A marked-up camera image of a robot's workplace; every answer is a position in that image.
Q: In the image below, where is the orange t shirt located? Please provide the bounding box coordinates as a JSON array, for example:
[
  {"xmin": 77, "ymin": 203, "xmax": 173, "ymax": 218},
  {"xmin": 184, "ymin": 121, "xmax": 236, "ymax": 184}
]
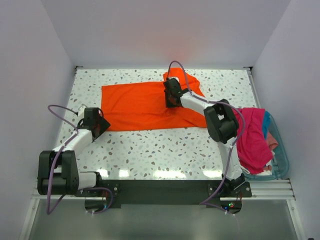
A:
[{"xmin": 100, "ymin": 81, "xmax": 207, "ymax": 132}]

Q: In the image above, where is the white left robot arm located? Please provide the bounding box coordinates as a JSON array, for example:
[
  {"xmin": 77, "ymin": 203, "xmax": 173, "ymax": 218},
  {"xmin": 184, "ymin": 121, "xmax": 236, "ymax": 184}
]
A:
[{"xmin": 37, "ymin": 107, "xmax": 111, "ymax": 196}]

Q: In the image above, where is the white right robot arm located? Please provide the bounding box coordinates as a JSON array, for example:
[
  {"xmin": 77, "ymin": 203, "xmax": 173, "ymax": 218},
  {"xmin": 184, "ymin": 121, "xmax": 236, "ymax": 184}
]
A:
[{"xmin": 163, "ymin": 77, "xmax": 245, "ymax": 197}]

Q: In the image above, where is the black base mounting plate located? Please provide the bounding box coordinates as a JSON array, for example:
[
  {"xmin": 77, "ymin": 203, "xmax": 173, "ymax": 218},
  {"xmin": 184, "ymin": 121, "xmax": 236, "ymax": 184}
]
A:
[{"xmin": 76, "ymin": 179, "xmax": 253, "ymax": 213}]

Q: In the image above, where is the blue t shirt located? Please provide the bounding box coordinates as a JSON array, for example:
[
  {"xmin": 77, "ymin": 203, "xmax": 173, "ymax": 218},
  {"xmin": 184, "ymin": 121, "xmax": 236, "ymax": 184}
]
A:
[{"xmin": 262, "ymin": 111, "xmax": 271, "ymax": 140}]

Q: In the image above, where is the pink t shirt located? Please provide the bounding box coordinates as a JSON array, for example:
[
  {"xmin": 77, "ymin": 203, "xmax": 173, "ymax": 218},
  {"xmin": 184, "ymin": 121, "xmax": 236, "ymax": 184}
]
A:
[{"xmin": 234, "ymin": 107, "xmax": 273, "ymax": 175}]

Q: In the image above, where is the salmon t shirt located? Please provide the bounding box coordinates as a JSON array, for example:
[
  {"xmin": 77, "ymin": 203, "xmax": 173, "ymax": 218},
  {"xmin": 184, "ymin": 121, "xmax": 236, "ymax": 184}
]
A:
[{"xmin": 266, "ymin": 131, "xmax": 279, "ymax": 151}]

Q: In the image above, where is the clear blue plastic bin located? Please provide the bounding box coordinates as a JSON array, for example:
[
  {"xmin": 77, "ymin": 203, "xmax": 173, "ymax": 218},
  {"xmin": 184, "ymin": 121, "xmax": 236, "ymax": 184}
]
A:
[{"xmin": 243, "ymin": 115, "xmax": 290, "ymax": 181}]

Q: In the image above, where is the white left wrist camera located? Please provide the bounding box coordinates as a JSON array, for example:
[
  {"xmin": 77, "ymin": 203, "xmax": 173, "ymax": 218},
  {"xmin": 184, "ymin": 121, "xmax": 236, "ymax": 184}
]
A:
[{"xmin": 77, "ymin": 105, "xmax": 87, "ymax": 118}]

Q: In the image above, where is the aluminium frame rail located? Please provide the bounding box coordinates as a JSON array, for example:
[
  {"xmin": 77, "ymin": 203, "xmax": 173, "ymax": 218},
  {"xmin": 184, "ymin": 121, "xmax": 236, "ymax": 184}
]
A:
[{"xmin": 31, "ymin": 177, "xmax": 296, "ymax": 201}]

